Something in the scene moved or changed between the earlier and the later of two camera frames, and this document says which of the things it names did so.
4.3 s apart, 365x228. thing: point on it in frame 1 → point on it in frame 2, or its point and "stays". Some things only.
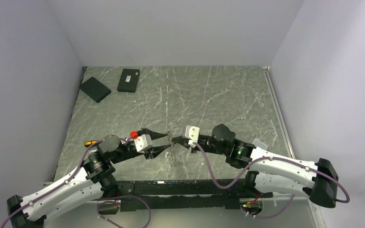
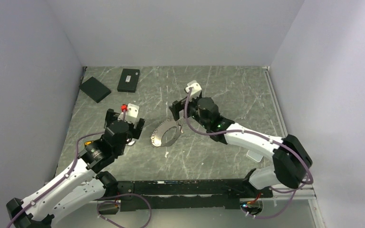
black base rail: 184,194 stays
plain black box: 94,90 stays
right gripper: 179,139 → 177,107
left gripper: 154,151 → 134,132
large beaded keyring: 169,154 → 156,137
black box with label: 129,80 stays
